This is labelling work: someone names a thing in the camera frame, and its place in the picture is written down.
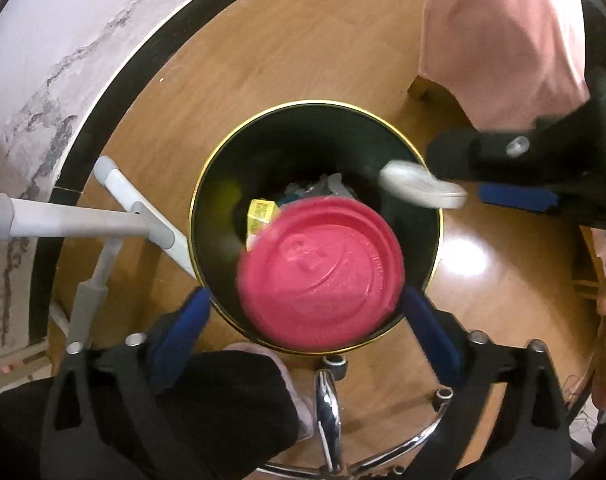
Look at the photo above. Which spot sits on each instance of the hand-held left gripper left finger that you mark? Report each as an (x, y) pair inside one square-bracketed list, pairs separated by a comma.
[(180, 335)]

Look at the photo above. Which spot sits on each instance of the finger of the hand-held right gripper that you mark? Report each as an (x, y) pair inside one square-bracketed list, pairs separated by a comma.
[(488, 160), (520, 199)]

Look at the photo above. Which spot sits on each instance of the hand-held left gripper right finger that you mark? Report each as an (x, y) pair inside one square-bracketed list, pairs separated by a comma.
[(430, 335)]

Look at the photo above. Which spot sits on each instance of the white wrapper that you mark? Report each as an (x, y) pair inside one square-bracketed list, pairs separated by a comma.
[(413, 182)]

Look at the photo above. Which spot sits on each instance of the pink plastic lid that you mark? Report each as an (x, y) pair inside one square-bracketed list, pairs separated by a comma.
[(323, 270)]

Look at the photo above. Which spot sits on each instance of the black bin with gold rim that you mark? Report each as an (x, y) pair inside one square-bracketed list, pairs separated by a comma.
[(308, 140)]

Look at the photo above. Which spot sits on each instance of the person's black trouser leg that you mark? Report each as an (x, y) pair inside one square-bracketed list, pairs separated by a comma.
[(223, 410)]

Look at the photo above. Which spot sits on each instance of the pink blanket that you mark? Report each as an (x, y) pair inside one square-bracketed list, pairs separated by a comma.
[(503, 40)]

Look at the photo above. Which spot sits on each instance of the chrome chair base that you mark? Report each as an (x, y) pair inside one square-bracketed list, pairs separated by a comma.
[(328, 410)]

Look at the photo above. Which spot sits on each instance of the pink slipper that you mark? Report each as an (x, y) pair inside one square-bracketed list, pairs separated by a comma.
[(300, 400)]

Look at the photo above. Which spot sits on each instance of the yellow packet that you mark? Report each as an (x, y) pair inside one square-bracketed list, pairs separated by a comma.
[(260, 212)]

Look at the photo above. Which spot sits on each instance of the grey crumpled paper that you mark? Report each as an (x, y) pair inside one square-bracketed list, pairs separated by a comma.
[(333, 185)]

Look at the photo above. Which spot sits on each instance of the wooden slat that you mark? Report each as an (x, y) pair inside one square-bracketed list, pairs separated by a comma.
[(13, 367)]

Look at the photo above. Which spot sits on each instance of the wooden furniture frame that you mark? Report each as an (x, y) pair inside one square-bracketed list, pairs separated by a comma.
[(590, 270)]

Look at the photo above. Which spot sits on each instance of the white metal table frame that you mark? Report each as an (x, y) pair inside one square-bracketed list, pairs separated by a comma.
[(73, 220)]

